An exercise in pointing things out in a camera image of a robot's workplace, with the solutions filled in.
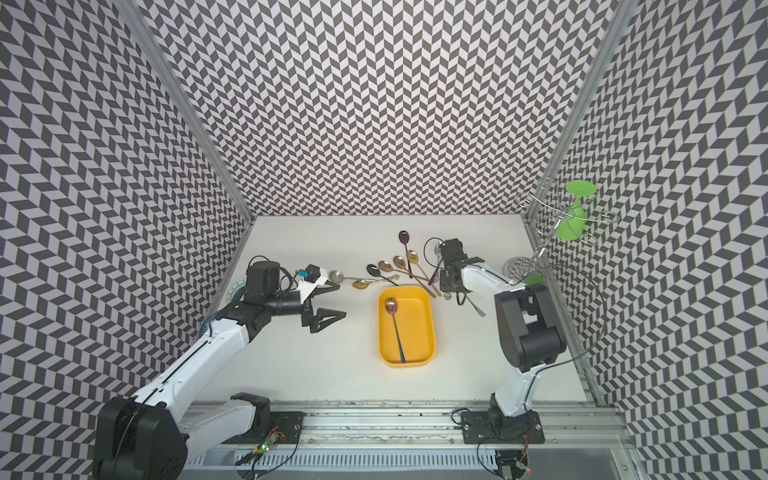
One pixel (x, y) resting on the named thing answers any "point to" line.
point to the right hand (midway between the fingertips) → (455, 287)
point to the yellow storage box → (415, 322)
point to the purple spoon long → (404, 238)
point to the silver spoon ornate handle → (482, 313)
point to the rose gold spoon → (400, 263)
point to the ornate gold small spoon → (362, 284)
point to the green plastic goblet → (572, 224)
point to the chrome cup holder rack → (550, 201)
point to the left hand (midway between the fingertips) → (339, 302)
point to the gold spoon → (413, 258)
